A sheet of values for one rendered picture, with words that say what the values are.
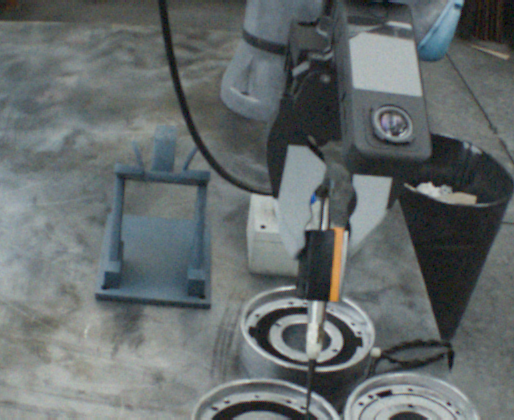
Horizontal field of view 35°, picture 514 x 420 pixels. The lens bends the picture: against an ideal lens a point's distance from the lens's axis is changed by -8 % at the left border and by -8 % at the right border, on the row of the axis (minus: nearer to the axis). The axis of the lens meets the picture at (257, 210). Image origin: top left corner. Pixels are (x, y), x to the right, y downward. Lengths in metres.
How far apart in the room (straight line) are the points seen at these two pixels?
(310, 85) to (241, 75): 0.55
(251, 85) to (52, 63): 0.30
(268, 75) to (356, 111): 0.59
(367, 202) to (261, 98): 0.50
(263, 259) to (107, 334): 0.17
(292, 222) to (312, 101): 0.09
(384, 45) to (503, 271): 1.96
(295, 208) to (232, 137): 0.45
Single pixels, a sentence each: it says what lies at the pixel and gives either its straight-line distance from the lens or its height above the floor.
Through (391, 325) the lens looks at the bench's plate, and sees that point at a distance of 0.76.
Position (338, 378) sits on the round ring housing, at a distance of 0.65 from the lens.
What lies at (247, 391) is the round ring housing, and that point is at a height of 0.83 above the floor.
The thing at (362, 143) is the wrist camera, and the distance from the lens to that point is 0.45.
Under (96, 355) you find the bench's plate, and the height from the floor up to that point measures 0.80.
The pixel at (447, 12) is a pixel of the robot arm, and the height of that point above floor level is 0.99.
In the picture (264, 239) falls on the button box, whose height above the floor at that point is 0.84.
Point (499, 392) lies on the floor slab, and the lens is 2.00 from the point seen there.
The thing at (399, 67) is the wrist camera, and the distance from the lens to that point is 0.49.
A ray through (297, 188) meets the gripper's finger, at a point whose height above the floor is 0.98.
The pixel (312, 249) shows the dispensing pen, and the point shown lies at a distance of 0.57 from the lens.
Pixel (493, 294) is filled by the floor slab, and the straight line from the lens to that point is 2.31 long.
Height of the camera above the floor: 1.25
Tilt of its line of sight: 31 degrees down
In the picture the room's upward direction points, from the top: 8 degrees clockwise
